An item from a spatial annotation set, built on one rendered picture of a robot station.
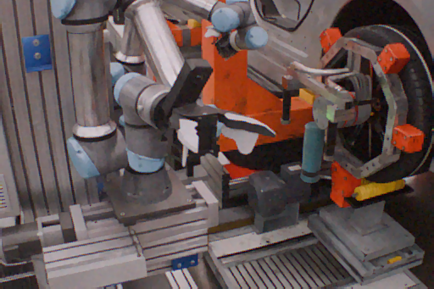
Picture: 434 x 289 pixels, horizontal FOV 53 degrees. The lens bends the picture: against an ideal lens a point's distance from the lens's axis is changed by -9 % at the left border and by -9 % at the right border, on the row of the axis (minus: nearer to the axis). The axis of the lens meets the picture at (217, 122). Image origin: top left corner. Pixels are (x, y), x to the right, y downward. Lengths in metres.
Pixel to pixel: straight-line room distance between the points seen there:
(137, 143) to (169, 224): 0.49
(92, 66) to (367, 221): 1.54
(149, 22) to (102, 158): 0.36
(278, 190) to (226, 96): 0.49
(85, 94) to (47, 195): 0.44
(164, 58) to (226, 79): 1.07
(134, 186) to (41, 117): 0.33
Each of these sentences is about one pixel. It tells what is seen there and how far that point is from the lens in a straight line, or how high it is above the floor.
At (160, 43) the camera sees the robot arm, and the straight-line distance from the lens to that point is 1.04.
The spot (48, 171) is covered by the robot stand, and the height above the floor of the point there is 0.87.
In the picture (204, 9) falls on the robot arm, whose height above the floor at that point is 1.28.
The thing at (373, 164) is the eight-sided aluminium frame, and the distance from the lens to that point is 1.85.
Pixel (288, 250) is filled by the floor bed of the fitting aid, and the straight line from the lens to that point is 2.35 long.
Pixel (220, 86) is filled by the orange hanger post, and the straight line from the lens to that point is 2.08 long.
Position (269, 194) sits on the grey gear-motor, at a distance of 2.18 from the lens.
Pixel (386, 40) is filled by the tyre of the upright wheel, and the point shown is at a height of 1.15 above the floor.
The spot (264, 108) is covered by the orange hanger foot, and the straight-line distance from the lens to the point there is 2.24.
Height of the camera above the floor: 1.54
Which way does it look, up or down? 24 degrees down
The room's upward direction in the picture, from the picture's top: straight up
